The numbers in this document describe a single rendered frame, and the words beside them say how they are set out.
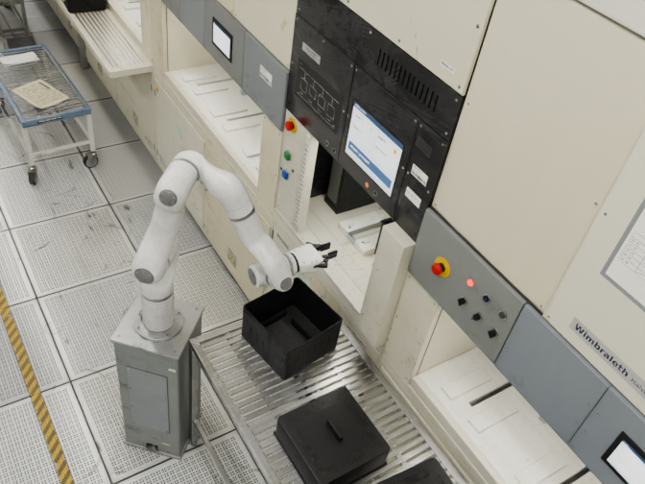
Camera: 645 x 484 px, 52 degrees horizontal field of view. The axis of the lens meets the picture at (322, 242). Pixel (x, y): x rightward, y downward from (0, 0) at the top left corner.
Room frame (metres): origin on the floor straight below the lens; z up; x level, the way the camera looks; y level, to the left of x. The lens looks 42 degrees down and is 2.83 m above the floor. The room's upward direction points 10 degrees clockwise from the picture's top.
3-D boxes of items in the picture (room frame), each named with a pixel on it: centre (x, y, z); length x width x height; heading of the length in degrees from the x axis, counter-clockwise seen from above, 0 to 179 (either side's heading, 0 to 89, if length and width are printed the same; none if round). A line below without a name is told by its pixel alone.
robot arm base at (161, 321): (1.65, 0.58, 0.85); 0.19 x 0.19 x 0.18
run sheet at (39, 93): (3.50, 1.92, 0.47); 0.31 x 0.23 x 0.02; 60
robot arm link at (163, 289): (1.68, 0.58, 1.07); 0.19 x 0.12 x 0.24; 176
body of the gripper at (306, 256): (1.70, 0.05, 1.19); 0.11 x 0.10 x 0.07; 129
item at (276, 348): (1.67, 0.06, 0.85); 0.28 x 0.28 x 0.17; 48
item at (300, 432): (1.24, -0.15, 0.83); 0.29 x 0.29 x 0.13; 39
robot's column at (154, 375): (1.65, 0.58, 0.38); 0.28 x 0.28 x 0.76; 84
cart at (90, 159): (3.66, 2.01, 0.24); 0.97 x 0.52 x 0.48; 41
